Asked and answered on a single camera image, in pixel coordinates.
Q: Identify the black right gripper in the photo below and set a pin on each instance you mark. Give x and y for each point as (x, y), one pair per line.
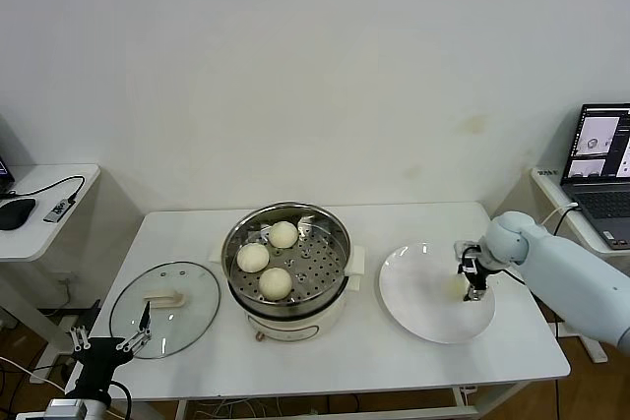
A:
(475, 275)

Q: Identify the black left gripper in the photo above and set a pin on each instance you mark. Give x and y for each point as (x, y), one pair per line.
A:
(101, 356)

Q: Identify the white steamed baozi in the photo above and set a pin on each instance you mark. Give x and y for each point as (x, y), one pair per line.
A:
(253, 258)
(283, 235)
(453, 288)
(275, 283)

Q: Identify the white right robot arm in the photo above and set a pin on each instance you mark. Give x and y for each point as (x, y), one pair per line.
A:
(566, 267)

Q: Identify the stainless steel steamer basket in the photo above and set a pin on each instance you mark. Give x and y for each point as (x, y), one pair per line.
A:
(320, 262)

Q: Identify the white floor power strip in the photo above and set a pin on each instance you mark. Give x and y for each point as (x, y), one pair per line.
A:
(68, 321)

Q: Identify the white round plate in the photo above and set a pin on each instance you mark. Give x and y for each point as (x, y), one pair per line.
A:
(413, 302)

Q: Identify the white side desk with mouse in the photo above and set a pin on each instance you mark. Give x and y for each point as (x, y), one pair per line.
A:
(29, 248)

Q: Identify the grey usb hub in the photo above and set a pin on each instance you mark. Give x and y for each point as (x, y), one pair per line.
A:
(58, 211)

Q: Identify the black computer mouse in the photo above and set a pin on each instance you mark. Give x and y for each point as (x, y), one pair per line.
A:
(15, 213)

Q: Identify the large grey laptop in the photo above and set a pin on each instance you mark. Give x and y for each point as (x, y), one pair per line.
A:
(600, 203)

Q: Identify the cream electric cooking pot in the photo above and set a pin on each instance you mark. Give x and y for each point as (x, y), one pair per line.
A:
(295, 326)

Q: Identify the small black laptop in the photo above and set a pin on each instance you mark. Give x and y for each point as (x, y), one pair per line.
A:
(5, 171)

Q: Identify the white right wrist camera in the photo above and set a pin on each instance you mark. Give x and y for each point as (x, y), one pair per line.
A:
(467, 249)

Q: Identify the white table leg frame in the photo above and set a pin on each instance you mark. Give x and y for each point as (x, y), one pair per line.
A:
(344, 414)

